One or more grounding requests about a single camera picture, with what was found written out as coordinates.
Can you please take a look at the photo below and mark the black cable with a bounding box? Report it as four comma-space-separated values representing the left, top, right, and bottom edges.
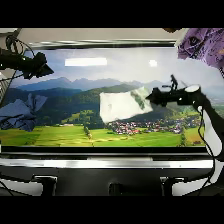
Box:
196, 105, 218, 197
4, 32, 36, 58

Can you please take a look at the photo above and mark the silver frame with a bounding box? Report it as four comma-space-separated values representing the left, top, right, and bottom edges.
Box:
0, 145, 224, 197

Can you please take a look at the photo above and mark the purple garment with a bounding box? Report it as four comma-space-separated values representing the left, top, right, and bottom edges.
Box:
176, 27, 224, 70

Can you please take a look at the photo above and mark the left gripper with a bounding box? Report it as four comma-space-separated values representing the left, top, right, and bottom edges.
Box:
23, 51, 55, 81

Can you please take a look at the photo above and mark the white garment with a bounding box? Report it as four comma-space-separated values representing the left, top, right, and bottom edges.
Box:
98, 86, 155, 125

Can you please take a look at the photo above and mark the blue garment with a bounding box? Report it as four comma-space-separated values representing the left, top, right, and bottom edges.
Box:
0, 92, 48, 133

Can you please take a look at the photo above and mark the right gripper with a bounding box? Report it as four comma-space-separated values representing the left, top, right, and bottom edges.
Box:
145, 86, 168, 108

